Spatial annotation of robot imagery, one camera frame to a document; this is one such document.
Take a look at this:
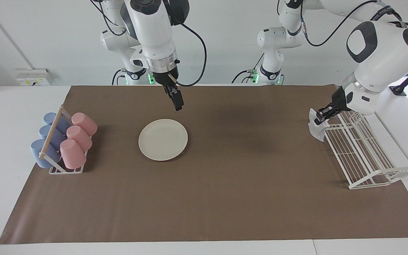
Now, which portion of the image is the white wall socket box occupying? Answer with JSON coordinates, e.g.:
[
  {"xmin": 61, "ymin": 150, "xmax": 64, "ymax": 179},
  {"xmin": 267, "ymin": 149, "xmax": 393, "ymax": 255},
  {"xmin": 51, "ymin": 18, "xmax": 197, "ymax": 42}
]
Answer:
[{"xmin": 16, "ymin": 68, "xmax": 51, "ymax": 86}]

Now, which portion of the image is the pink plastic cup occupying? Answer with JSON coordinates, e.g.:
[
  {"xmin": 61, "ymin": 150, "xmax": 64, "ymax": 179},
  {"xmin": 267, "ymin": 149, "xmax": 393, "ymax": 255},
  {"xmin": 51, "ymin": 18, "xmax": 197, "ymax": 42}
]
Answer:
[
  {"xmin": 66, "ymin": 125, "xmax": 93, "ymax": 152},
  {"xmin": 71, "ymin": 112, "xmax": 98, "ymax": 137},
  {"xmin": 60, "ymin": 139, "xmax": 87, "ymax": 170}
]

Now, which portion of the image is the clear plastic bag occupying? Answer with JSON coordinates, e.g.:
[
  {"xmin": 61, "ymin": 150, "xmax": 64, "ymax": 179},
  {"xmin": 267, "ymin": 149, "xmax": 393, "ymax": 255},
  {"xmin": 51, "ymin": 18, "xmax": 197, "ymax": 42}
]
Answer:
[{"xmin": 308, "ymin": 108, "xmax": 331, "ymax": 143}]

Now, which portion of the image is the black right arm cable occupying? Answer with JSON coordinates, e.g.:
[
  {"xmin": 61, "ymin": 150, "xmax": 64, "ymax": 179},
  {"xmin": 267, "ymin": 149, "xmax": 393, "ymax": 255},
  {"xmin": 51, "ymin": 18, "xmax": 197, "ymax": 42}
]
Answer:
[{"xmin": 169, "ymin": 16, "xmax": 207, "ymax": 87}]

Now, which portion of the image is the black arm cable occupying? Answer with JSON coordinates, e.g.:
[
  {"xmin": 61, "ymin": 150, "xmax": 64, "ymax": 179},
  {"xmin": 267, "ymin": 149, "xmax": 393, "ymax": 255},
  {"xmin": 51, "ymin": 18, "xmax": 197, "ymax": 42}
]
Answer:
[
  {"xmin": 298, "ymin": 0, "xmax": 408, "ymax": 48},
  {"xmin": 169, "ymin": 16, "xmax": 207, "ymax": 87}
]

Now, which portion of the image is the brown table mat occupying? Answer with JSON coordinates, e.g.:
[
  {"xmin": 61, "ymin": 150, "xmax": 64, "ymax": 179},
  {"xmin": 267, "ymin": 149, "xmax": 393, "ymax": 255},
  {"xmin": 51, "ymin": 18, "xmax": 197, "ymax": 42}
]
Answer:
[{"xmin": 0, "ymin": 85, "xmax": 408, "ymax": 245}]

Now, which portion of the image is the cream round plate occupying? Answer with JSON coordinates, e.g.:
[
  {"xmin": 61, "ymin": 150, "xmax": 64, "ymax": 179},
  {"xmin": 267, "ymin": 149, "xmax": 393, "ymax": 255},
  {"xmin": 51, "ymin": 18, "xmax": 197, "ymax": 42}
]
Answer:
[{"xmin": 138, "ymin": 119, "xmax": 188, "ymax": 162}]

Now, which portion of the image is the blue plastic cup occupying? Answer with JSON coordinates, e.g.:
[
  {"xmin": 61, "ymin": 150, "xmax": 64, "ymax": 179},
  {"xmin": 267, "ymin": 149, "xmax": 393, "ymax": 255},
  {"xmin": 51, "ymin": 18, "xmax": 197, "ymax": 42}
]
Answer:
[
  {"xmin": 30, "ymin": 139, "xmax": 62, "ymax": 169},
  {"xmin": 43, "ymin": 112, "xmax": 72, "ymax": 135},
  {"xmin": 39, "ymin": 125, "xmax": 66, "ymax": 151}
]

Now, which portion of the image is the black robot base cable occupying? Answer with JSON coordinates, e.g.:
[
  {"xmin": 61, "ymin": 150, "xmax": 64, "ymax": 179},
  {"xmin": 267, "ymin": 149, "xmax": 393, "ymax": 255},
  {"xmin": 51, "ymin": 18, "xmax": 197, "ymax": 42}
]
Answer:
[
  {"xmin": 231, "ymin": 70, "xmax": 253, "ymax": 84},
  {"xmin": 111, "ymin": 69, "xmax": 126, "ymax": 85}
]

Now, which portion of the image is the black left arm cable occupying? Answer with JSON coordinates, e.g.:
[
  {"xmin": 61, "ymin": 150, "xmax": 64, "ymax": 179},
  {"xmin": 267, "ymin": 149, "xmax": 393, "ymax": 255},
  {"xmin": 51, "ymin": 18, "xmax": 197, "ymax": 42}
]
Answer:
[{"xmin": 298, "ymin": 0, "xmax": 408, "ymax": 48}]

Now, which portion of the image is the white wire dish rack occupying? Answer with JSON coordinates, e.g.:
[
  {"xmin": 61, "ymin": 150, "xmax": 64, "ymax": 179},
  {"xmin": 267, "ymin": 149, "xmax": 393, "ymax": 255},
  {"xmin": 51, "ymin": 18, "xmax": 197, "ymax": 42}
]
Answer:
[{"xmin": 323, "ymin": 110, "xmax": 408, "ymax": 190}]

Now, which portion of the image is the white wooden cup rack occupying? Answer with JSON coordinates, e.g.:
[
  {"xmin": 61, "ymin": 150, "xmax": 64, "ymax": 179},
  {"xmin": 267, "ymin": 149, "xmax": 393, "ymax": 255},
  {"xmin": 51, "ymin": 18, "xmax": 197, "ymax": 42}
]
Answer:
[{"xmin": 39, "ymin": 104, "xmax": 93, "ymax": 175}]

